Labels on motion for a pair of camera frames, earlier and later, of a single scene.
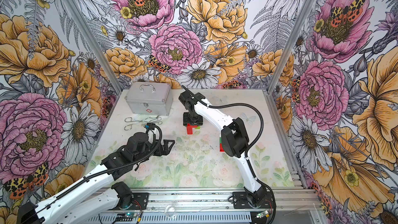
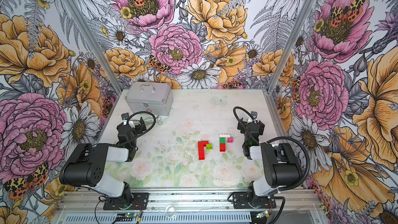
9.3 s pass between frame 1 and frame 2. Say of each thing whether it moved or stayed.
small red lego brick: moved
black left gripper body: moved
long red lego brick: moved
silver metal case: stayed
